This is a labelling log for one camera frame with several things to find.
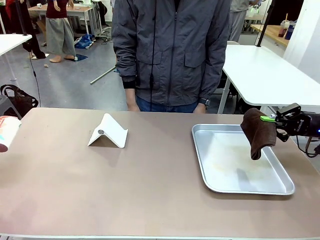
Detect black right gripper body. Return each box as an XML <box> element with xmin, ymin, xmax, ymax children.
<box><xmin>288</xmin><ymin>111</ymin><xmax>320</xmax><ymax>138</ymax></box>

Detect brown cloth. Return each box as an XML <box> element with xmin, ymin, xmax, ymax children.
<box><xmin>240</xmin><ymin>107</ymin><xmax>277</xmax><ymax>161</ymax></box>

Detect red white cup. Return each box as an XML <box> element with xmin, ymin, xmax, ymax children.
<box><xmin>0</xmin><ymin>115</ymin><xmax>22</xmax><ymax>154</ymax></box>

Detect person's right forearm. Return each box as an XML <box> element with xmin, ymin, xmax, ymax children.
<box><xmin>113</xmin><ymin>42</ymin><xmax>139</xmax><ymax>101</ymax></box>

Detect person's left forearm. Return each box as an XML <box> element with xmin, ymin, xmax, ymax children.
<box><xmin>198</xmin><ymin>42</ymin><xmax>230</xmax><ymax>103</ymax></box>

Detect person's left hand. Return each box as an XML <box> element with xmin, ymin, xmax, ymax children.
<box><xmin>193</xmin><ymin>102</ymin><xmax>207</xmax><ymax>114</ymax></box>

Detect person's right hand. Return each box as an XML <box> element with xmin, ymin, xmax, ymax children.
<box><xmin>126</xmin><ymin>96</ymin><xmax>141</xmax><ymax>112</ymax></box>

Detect large white table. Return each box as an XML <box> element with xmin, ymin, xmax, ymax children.
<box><xmin>216</xmin><ymin>44</ymin><xmax>320</xmax><ymax>115</ymax></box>

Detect metal tray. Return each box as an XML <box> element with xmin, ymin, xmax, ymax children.
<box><xmin>191</xmin><ymin>123</ymin><xmax>296</xmax><ymax>196</ymax></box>

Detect wooden workbench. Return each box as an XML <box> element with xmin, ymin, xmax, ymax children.
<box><xmin>249</xmin><ymin>23</ymin><xmax>291</xmax><ymax>49</ymax></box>

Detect blue cup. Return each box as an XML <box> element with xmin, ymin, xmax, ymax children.
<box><xmin>284</xmin><ymin>23</ymin><xmax>296</xmax><ymax>41</ymax></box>

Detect drink cup with straw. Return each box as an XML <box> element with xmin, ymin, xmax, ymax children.
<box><xmin>279</xmin><ymin>13</ymin><xmax>290</xmax><ymax>39</ymax></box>

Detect black wrist watch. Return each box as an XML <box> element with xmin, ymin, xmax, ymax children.
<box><xmin>198</xmin><ymin>97</ymin><xmax>212</xmax><ymax>108</ymax></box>

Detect black pole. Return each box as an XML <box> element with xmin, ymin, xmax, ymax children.
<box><xmin>255</xmin><ymin>0</ymin><xmax>274</xmax><ymax>48</ymax></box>

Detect person in grey clothes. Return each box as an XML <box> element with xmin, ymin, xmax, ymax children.
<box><xmin>228</xmin><ymin>0</ymin><xmax>251</xmax><ymax>44</ymax></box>

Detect blue jeans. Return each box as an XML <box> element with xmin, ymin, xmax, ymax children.
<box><xmin>135</xmin><ymin>95</ymin><xmax>201</xmax><ymax>114</ymax></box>

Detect person in grey jacket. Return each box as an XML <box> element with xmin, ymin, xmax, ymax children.
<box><xmin>111</xmin><ymin>0</ymin><xmax>231</xmax><ymax>107</ymax></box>

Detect white folded stand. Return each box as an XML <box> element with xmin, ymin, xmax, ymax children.
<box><xmin>87</xmin><ymin>112</ymin><xmax>129</xmax><ymax>149</ymax></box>

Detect metal bar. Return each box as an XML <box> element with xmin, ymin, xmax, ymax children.
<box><xmin>89</xmin><ymin>65</ymin><xmax>118</xmax><ymax>85</ymax></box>

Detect blue plastic bag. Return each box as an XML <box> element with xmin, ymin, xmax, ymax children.
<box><xmin>74</xmin><ymin>33</ymin><xmax>95</xmax><ymax>50</ymax></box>

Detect wooden table with white legs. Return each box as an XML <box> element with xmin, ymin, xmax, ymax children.
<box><xmin>27</xmin><ymin>3</ymin><xmax>104</xmax><ymax>39</ymax></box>

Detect mannequin with grey skirt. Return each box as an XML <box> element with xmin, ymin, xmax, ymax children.
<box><xmin>45</xmin><ymin>0</ymin><xmax>77</xmax><ymax>64</ymax></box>

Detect black bag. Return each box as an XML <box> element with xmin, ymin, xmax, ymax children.
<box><xmin>0</xmin><ymin>84</ymin><xmax>40</xmax><ymax>119</ymax></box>

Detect mannequin in black clothes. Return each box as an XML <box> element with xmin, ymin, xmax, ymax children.
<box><xmin>4</xmin><ymin>0</ymin><xmax>47</xmax><ymax>60</ymax></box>

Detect small white table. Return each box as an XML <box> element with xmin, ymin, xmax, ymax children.
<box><xmin>0</xmin><ymin>33</ymin><xmax>34</xmax><ymax>82</ymax></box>

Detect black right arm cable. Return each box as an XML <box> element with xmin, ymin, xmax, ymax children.
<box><xmin>295</xmin><ymin>135</ymin><xmax>320</xmax><ymax>159</ymax></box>

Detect black hanging cord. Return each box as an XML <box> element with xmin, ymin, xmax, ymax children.
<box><xmin>149</xmin><ymin>0</ymin><xmax>158</xmax><ymax>112</ymax></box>

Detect thin black cable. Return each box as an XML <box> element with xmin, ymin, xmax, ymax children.
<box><xmin>28</xmin><ymin>46</ymin><xmax>42</xmax><ymax>106</ymax></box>

